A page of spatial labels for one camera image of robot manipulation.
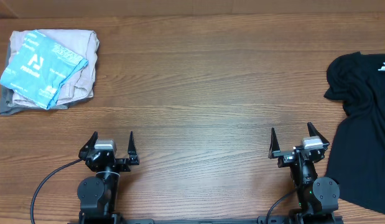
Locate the folded beige shirt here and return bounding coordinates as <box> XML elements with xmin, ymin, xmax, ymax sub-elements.
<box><xmin>1</xmin><ymin>29</ymin><xmax>100</xmax><ymax>110</ymax></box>

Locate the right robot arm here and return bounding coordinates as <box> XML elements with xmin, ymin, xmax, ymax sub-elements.
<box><xmin>264</xmin><ymin>122</ymin><xmax>343</xmax><ymax>223</ymax></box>

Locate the black t-shirt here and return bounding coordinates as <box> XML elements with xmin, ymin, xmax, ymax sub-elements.
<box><xmin>324</xmin><ymin>52</ymin><xmax>385</xmax><ymax>214</ymax></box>

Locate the folded light blue printed shirt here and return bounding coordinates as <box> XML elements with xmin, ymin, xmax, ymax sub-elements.
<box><xmin>0</xmin><ymin>30</ymin><xmax>88</xmax><ymax>110</ymax></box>

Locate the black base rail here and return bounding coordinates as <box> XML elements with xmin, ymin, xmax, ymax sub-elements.
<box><xmin>69</xmin><ymin>215</ymin><xmax>344</xmax><ymax>224</ymax></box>

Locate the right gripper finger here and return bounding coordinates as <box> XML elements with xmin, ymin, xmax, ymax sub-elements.
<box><xmin>307</xmin><ymin>122</ymin><xmax>330</xmax><ymax>149</ymax></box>
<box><xmin>269</xmin><ymin>128</ymin><xmax>281</xmax><ymax>153</ymax></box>

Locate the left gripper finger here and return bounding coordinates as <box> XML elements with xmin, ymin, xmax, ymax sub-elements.
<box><xmin>78</xmin><ymin>131</ymin><xmax>98</xmax><ymax>159</ymax></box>
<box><xmin>128</xmin><ymin>131</ymin><xmax>137</xmax><ymax>157</ymax></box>

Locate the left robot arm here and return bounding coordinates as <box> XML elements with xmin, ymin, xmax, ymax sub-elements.
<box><xmin>77</xmin><ymin>132</ymin><xmax>139</xmax><ymax>224</ymax></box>

